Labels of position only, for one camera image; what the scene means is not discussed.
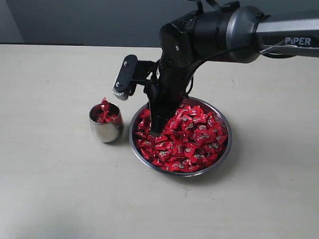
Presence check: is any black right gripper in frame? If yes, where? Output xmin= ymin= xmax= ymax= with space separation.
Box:
xmin=144 ymin=49 xmax=193 ymax=137

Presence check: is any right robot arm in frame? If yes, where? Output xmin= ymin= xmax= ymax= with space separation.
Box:
xmin=147 ymin=0 xmax=319 ymax=135

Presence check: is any stainless steel bowl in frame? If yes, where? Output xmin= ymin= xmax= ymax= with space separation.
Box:
xmin=128 ymin=97 xmax=232 ymax=177

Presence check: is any stainless steel cup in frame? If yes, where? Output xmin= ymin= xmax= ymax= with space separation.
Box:
xmin=89 ymin=103 xmax=124 ymax=143

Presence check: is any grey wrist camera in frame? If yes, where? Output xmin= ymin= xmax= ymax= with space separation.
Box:
xmin=112 ymin=55 xmax=138 ymax=101

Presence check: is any black cable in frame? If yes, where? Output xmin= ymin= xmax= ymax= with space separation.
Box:
xmin=184 ymin=44 xmax=319 ymax=95

